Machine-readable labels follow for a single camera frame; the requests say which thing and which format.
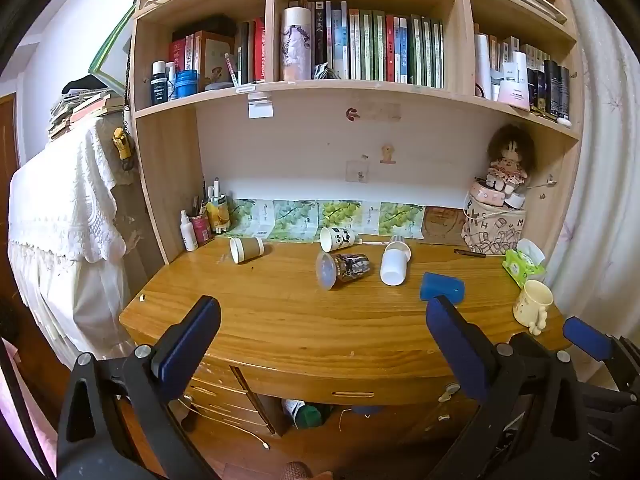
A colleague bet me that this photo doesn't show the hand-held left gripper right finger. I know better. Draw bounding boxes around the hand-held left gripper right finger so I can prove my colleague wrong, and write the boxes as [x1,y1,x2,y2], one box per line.
[425,294,592,480]

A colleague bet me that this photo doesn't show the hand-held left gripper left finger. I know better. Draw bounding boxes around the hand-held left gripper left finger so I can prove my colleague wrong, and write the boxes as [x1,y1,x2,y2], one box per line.
[56,295,222,480]

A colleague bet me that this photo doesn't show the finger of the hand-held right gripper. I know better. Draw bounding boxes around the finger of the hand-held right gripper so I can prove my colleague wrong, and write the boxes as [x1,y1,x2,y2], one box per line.
[562,316,640,391]

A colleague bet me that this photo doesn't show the blue plastic cup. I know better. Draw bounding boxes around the blue plastic cup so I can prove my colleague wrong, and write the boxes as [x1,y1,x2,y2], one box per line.
[420,272,466,304]

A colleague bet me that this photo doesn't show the brown paper cup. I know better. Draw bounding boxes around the brown paper cup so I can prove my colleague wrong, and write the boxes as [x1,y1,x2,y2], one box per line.
[229,236,265,265]

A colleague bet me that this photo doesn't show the plain white cup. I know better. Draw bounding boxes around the plain white cup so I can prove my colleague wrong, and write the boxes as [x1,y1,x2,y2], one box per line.
[379,241,412,287]

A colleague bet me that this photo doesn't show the clear printed plastic cup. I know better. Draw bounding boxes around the clear printed plastic cup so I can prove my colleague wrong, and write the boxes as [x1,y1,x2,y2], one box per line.
[315,251,372,292]

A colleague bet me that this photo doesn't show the white panda print cup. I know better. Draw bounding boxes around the white panda print cup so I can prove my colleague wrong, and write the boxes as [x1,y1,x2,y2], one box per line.
[320,226,357,253]

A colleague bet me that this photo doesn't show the cream mug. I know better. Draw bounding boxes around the cream mug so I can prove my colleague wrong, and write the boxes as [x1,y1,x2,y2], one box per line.
[513,279,555,335]

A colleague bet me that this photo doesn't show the desk drawer unit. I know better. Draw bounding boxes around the desk drawer unit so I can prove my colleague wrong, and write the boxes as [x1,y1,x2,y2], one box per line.
[186,359,277,437]

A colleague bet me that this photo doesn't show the green tissue pack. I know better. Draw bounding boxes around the green tissue pack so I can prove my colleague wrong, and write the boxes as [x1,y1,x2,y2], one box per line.
[502,238,547,283]

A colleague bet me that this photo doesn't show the white spray bottle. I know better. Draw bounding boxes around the white spray bottle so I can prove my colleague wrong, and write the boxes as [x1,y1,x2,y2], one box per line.
[179,210,199,252]

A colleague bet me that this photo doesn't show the red pen holder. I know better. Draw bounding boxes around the red pen holder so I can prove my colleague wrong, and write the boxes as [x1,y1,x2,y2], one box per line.
[189,195,214,247]

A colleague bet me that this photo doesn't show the wooden desk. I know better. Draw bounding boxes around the wooden desk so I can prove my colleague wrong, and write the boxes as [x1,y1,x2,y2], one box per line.
[118,232,576,461]

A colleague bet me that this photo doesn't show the brown printed card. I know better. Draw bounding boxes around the brown printed card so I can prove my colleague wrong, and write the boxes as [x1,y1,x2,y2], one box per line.
[422,205,469,246]

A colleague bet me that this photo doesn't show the pen holder with bottles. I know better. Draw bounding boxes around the pen holder with bottles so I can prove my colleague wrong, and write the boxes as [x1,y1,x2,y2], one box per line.
[206,178,232,234]

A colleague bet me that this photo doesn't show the leaf printed card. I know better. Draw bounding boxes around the leaf printed card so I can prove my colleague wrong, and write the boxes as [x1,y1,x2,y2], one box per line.
[378,202,426,239]
[318,199,362,235]
[271,199,320,241]
[229,198,275,237]

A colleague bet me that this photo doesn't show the pink round box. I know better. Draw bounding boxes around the pink round box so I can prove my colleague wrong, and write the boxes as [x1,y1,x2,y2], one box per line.
[469,178,506,207]

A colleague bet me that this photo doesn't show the pink cloth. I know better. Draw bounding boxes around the pink cloth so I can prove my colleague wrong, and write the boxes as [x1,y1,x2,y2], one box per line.
[0,339,57,480]

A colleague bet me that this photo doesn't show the white curtain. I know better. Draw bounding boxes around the white curtain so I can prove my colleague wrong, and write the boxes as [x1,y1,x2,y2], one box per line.
[544,0,640,392]

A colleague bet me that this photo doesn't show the wooden bookshelf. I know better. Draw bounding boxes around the wooden bookshelf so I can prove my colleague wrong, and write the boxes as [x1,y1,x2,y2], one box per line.
[122,0,587,272]

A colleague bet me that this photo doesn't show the white lace cloth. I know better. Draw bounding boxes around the white lace cloth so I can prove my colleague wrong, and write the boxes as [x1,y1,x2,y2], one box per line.
[7,119,129,266]

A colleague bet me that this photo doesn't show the brown haired doll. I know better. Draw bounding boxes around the brown haired doll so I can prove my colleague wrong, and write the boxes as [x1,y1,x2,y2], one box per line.
[486,124,537,193]

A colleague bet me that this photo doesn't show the yellow hanging toy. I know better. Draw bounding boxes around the yellow hanging toy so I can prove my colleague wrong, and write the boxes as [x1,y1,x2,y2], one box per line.
[113,127,133,162]

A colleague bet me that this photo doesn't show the white label holder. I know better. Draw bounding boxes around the white label holder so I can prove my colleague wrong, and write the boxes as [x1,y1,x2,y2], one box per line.
[248,95,276,120]

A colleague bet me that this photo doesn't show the pile of old books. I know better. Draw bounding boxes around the pile of old books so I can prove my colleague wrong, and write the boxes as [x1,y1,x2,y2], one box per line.
[47,86,126,142]

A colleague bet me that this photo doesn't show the row of dark boxes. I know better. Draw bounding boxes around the row of dark boxes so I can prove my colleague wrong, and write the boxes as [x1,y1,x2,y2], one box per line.
[525,46,574,117]

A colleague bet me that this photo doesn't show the blue jar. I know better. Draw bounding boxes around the blue jar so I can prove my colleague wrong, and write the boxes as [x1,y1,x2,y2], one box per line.
[175,69,199,99]

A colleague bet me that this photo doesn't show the dark bottle white cap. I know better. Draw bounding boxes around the dark bottle white cap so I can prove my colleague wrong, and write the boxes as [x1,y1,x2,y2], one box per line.
[150,60,169,107]

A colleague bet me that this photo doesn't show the white pink box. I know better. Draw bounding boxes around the white pink box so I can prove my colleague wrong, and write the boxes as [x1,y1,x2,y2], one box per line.
[496,52,531,110]

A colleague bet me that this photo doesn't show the wooden door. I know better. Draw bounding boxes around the wooden door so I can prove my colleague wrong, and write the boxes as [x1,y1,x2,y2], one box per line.
[0,92,22,177]

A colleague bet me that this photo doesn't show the tall white bottle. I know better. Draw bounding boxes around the tall white bottle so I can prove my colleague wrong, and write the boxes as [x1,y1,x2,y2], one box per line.
[473,33,494,100]

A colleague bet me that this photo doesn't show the row of red dark books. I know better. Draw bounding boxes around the row of red dark books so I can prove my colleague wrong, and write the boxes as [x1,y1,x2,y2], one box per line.
[168,16,266,87]

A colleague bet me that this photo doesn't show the green framed board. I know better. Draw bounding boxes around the green framed board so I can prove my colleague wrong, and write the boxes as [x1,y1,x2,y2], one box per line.
[88,2,137,92]

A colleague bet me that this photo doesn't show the row of green white books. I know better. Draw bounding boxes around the row of green white books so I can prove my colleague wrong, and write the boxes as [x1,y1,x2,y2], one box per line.
[310,0,446,89]

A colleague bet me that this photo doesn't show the white floral cylinder tube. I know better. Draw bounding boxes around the white floral cylinder tube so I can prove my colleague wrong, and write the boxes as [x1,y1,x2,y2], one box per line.
[280,6,314,82]

